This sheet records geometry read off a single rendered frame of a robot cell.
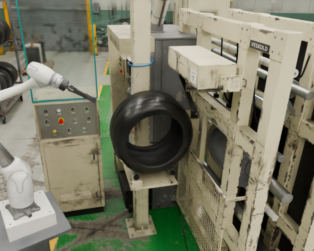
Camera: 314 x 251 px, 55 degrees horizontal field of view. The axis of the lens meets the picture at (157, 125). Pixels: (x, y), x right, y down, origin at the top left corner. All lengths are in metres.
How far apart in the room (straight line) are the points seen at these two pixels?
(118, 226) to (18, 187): 1.32
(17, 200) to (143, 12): 1.53
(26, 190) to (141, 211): 1.19
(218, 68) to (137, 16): 0.75
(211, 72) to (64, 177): 1.84
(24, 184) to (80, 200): 1.14
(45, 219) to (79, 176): 0.88
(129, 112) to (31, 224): 1.00
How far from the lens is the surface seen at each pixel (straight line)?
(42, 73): 1.95
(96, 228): 3.21
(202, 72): 1.79
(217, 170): 3.22
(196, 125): 2.55
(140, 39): 2.28
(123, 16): 11.08
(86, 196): 3.22
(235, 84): 1.79
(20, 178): 2.20
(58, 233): 2.28
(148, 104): 2.04
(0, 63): 6.40
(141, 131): 2.51
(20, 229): 2.28
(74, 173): 3.05
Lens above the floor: 2.19
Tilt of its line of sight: 25 degrees down
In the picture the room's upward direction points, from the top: 1 degrees clockwise
